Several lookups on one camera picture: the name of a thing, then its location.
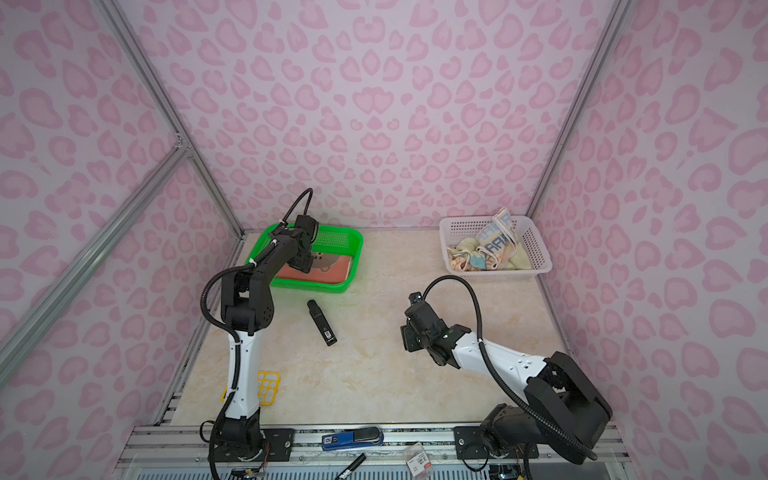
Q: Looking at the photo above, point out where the cream orange patterned towel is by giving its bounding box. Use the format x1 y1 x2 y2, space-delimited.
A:
446 237 487 272

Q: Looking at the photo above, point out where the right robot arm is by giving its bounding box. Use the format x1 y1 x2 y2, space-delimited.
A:
400 324 612 465

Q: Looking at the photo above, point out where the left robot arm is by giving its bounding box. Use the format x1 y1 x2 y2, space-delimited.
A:
200 226 312 465

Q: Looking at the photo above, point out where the green plastic basket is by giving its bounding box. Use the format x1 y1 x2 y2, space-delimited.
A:
270 225 364 294

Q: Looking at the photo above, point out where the black marker device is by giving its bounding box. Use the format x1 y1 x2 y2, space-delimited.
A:
307 300 337 346

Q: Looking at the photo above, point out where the white plastic basket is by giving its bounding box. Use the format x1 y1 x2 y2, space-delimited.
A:
439 209 553 280

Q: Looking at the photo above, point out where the white blue lettered towel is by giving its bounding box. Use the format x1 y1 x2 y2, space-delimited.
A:
476 207 519 270

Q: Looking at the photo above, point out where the blue stapler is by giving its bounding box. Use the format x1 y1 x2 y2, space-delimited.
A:
320 426 384 451

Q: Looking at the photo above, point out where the yellow calculator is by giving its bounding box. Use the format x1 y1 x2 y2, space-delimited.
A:
250 370 281 406

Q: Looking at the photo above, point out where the small plastic bag red label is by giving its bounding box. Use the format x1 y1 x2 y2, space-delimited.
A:
403 442 432 480

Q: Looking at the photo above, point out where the black pen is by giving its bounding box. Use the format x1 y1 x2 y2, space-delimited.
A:
335 453 367 480

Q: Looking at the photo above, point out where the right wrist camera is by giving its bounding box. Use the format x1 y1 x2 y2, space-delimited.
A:
405 292 446 333

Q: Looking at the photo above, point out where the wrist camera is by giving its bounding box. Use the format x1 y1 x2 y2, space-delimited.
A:
294 214 319 244
405 292 446 333

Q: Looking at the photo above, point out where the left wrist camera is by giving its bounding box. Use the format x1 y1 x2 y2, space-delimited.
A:
294 214 319 244

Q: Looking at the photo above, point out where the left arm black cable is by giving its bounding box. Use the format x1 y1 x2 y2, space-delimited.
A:
199 187 316 480

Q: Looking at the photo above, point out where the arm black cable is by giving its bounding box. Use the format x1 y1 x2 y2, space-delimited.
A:
422 275 598 462
199 187 316 480

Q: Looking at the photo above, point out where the aluminium frame rail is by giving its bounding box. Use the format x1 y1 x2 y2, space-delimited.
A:
1 1 244 385

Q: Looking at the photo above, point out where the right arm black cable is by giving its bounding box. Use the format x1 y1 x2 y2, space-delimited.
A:
422 275 598 462

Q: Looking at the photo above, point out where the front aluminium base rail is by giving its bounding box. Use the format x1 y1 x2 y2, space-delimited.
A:
112 422 637 479

